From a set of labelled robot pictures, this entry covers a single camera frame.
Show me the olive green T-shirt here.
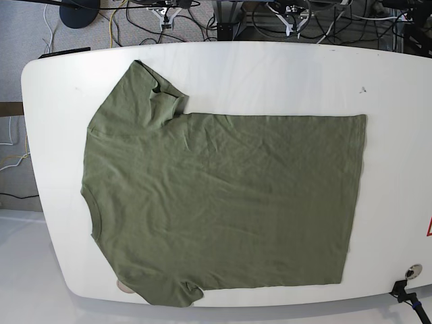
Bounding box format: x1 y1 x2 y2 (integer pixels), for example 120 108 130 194
81 61 367 307

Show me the silver table grommet left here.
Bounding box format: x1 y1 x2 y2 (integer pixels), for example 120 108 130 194
116 280 135 294

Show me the silver table grommet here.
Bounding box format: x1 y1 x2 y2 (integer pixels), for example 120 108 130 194
116 280 135 294
405 264 423 280

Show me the black thin bar on floor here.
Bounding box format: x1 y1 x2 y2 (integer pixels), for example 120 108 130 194
38 47 91 59

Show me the round dark stand base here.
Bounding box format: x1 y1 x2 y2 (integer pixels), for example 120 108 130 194
59 0 101 29

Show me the red warning triangle sticker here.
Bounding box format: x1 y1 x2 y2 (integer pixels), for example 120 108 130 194
427 218 432 237

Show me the silver table grommet right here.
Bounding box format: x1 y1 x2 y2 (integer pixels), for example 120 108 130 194
405 264 423 280

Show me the black metal frame post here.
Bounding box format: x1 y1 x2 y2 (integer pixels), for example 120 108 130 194
211 1 243 42

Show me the yellow cable on floor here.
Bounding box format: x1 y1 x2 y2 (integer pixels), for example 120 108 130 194
109 0 129 49

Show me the white cable on floor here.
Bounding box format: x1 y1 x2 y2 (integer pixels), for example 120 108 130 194
0 116 30 171

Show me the black cable clamp at table edge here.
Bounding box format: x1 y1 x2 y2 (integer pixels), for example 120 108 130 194
389 279 431 324

